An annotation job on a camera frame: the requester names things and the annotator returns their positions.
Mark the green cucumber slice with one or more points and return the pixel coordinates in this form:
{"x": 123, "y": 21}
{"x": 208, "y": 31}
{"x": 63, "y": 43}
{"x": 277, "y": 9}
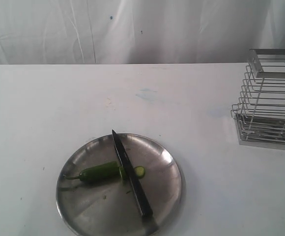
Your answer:
{"x": 139, "y": 171}

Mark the green chili pepper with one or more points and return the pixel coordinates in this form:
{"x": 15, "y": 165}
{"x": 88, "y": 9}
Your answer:
{"x": 97, "y": 173}

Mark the black handled knife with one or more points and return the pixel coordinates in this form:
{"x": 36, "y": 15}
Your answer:
{"x": 139, "y": 194}

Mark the round steel plate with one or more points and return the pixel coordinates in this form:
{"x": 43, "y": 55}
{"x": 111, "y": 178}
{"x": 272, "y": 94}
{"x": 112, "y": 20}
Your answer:
{"x": 108, "y": 207}

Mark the white backdrop curtain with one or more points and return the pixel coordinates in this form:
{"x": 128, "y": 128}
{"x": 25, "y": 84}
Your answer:
{"x": 137, "y": 31}

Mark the steel wire utensil rack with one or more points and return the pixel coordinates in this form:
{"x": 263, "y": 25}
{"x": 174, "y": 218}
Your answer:
{"x": 259, "y": 114}

